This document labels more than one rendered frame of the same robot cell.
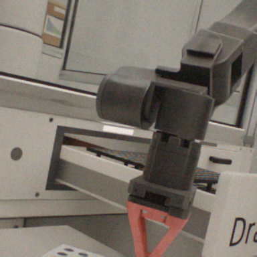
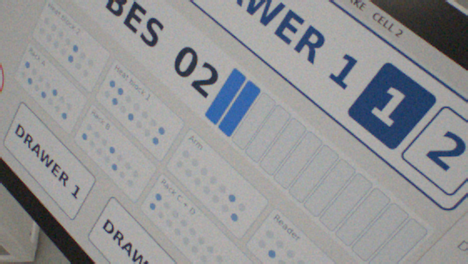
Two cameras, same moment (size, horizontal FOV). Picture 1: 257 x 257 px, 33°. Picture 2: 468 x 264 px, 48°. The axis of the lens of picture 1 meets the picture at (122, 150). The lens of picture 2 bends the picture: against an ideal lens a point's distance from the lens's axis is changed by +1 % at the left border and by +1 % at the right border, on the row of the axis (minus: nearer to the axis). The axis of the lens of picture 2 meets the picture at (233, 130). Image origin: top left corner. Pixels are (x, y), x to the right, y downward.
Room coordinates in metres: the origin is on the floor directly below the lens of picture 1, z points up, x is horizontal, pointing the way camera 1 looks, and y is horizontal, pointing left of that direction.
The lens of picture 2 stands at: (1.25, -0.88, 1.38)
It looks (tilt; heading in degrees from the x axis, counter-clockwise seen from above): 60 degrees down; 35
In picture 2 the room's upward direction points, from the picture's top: 9 degrees clockwise
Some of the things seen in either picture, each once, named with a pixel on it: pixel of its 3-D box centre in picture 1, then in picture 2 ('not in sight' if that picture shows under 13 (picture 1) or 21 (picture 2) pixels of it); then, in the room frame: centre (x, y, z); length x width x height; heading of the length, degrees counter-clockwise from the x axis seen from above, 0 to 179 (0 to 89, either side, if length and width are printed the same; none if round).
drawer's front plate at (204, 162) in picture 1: (205, 170); not in sight; (1.06, -0.21, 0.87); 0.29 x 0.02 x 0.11; 136
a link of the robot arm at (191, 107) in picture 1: (179, 113); not in sight; (0.49, -0.05, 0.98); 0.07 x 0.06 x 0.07; 66
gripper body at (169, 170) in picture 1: (170, 167); not in sight; (0.49, -0.06, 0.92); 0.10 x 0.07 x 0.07; 167
